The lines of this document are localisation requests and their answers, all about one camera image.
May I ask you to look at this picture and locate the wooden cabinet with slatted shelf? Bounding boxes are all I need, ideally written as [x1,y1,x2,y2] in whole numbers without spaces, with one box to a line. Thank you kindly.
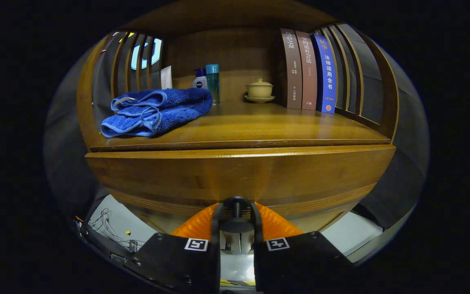
[76,2,399,254]

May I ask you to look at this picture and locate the black drawer knob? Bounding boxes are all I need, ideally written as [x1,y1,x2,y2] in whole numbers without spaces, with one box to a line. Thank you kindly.
[220,196,256,234]

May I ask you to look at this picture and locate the wooden drawer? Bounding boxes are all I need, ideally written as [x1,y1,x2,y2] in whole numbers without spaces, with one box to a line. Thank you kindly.
[85,144,397,217]

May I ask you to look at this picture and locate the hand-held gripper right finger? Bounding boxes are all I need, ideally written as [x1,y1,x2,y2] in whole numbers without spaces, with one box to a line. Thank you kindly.
[251,202,354,292]

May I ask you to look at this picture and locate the teal clear bottle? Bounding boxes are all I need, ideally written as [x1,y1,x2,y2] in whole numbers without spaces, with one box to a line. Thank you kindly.
[206,64,220,105]

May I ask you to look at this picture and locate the wooden cabinet door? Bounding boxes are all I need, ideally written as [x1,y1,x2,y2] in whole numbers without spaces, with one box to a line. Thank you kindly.
[141,208,215,236]
[276,204,358,233]

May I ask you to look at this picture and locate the reddish brown book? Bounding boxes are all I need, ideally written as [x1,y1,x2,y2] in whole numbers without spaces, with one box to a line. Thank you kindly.
[295,31,318,111]

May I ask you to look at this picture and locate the white bottle with blue cap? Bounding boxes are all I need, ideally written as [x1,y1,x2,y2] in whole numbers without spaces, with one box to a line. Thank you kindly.
[193,68,208,90]

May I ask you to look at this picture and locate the folded blue towel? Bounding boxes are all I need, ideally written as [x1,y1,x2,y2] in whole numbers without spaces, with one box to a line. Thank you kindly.
[100,88,213,138]

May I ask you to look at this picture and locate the wooden countertop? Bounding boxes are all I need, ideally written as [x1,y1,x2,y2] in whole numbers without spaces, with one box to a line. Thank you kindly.
[90,100,391,152]

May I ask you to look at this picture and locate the blue book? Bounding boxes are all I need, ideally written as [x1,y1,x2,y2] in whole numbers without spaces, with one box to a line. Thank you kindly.
[310,33,337,114]

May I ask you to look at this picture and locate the dark brown book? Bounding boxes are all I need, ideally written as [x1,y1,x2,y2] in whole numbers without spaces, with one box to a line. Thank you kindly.
[280,28,303,110]

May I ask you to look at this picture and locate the beige lidded teacup with saucer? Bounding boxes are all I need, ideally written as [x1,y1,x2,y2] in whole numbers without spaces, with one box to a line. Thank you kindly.
[244,78,276,104]

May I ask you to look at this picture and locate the white tube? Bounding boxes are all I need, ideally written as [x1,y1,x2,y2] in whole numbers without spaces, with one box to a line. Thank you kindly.
[161,65,173,90]

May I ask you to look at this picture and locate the thin white cable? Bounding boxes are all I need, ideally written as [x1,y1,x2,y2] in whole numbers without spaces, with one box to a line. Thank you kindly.
[89,208,146,247]

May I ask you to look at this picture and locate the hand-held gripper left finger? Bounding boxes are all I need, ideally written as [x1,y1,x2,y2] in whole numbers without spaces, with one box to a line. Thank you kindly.
[123,202,221,292]

